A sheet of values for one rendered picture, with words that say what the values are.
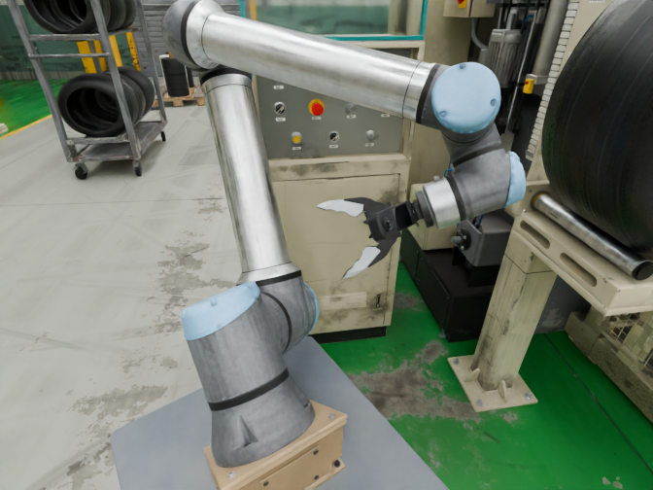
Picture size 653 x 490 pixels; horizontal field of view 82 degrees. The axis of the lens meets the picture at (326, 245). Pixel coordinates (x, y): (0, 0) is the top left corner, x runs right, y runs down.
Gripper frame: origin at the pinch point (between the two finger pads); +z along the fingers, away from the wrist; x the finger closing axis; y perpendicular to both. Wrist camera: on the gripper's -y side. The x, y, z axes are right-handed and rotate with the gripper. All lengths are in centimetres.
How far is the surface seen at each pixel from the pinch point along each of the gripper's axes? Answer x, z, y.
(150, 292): 1, 131, 113
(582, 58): 17, -56, 11
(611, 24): 20, -61, 9
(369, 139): 27, -12, 66
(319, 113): 38, 0, 53
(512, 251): -27, -45, 65
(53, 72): 528, 607, 683
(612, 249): -23, -55, 19
